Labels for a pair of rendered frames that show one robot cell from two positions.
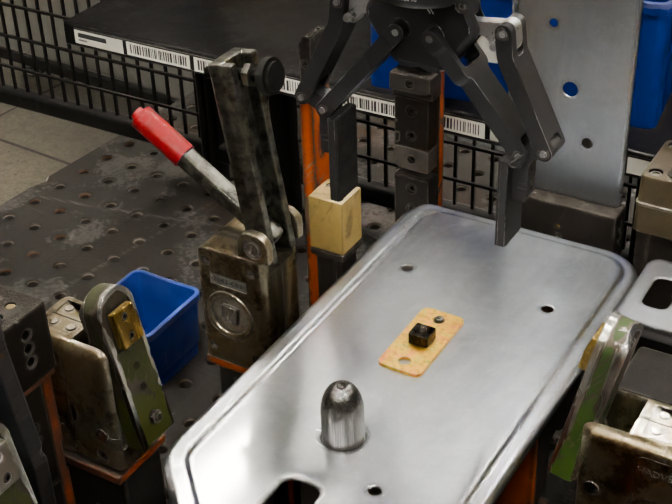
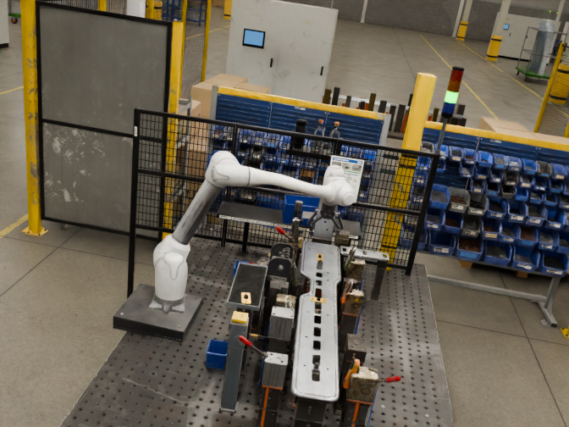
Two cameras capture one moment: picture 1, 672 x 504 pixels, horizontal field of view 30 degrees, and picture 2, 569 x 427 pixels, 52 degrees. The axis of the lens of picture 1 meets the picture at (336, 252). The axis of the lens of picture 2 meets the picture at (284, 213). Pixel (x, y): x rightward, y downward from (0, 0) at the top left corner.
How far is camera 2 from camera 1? 2.45 m
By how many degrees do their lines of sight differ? 29
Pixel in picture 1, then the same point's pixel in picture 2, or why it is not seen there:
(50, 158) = (92, 253)
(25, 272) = (201, 265)
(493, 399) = (333, 263)
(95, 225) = (206, 256)
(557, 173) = (322, 235)
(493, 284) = (323, 250)
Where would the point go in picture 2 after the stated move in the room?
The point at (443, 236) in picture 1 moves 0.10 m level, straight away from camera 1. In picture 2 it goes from (311, 245) to (304, 237)
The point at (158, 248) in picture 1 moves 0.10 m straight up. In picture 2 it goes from (223, 259) to (224, 245)
